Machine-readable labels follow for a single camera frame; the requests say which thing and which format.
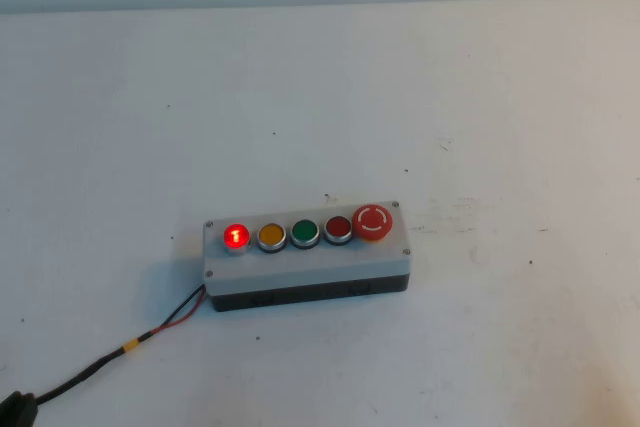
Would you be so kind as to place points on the yellow push button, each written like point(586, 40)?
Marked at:
point(271, 236)

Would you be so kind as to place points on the red mushroom emergency stop button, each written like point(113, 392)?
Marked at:
point(372, 222)

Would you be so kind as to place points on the grey black button control box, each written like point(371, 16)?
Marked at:
point(300, 267)

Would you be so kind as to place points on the green push button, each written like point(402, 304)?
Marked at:
point(305, 232)

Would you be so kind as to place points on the red flat push button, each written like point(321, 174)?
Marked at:
point(338, 228)

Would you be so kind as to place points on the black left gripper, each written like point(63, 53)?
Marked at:
point(15, 412)

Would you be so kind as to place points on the red indicator lamp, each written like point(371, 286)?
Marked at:
point(236, 237)

